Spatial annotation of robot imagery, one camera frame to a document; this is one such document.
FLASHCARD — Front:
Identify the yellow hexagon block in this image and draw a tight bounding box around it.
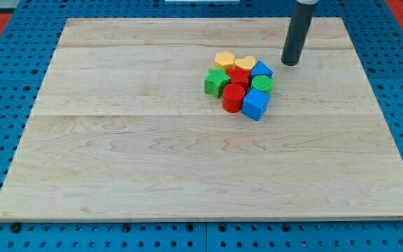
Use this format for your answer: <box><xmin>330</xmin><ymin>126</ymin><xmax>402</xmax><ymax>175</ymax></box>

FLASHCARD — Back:
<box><xmin>214</xmin><ymin>51</ymin><xmax>235</xmax><ymax>71</ymax></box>

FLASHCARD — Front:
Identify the green star block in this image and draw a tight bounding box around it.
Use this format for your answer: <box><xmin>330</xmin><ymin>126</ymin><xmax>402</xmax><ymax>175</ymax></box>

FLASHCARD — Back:
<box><xmin>204</xmin><ymin>68</ymin><xmax>231</xmax><ymax>98</ymax></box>

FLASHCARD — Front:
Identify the red cylinder block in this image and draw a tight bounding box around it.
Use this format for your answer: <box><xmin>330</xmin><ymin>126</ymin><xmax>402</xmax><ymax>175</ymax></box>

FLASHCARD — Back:
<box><xmin>222</xmin><ymin>84</ymin><xmax>246</xmax><ymax>113</ymax></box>

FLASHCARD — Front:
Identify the blue cube block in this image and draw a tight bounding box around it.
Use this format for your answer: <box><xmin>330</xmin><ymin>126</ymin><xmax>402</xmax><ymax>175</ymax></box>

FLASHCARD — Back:
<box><xmin>241</xmin><ymin>88</ymin><xmax>270</xmax><ymax>121</ymax></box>

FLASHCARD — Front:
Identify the red star block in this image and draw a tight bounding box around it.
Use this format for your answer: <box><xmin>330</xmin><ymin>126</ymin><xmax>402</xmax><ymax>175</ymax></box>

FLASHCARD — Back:
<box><xmin>226</xmin><ymin>66</ymin><xmax>250</xmax><ymax>91</ymax></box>

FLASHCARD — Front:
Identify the green cylinder block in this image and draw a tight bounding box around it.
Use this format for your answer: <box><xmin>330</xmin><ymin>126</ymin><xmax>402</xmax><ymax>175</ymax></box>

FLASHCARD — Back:
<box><xmin>251</xmin><ymin>75</ymin><xmax>274</xmax><ymax>95</ymax></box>

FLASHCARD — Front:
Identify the yellow heart block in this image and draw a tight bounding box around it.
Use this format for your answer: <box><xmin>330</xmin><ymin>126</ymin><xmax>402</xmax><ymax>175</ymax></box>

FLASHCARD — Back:
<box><xmin>234</xmin><ymin>55</ymin><xmax>257</xmax><ymax>71</ymax></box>

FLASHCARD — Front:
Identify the wooden board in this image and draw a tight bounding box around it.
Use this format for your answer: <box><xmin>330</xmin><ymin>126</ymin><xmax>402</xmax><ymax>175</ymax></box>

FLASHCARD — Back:
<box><xmin>0</xmin><ymin>17</ymin><xmax>403</xmax><ymax>223</ymax></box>

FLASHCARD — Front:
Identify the blue triangular block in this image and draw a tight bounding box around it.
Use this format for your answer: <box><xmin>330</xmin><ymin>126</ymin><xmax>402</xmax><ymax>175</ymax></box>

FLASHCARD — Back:
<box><xmin>250</xmin><ymin>60</ymin><xmax>274</xmax><ymax>79</ymax></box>

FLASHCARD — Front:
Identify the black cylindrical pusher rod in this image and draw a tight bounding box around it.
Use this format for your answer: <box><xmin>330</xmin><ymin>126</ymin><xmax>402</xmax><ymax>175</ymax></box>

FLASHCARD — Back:
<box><xmin>281</xmin><ymin>0</ymin><xmax>318</xmax><ymax>66</ymax></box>

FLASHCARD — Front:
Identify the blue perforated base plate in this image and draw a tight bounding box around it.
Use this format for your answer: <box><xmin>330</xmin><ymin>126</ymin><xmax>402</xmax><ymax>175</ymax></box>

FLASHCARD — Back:
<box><xmin>0</xmin><ymin>0</ymin><xmax>403</xmax><ymax>251</ymax></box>

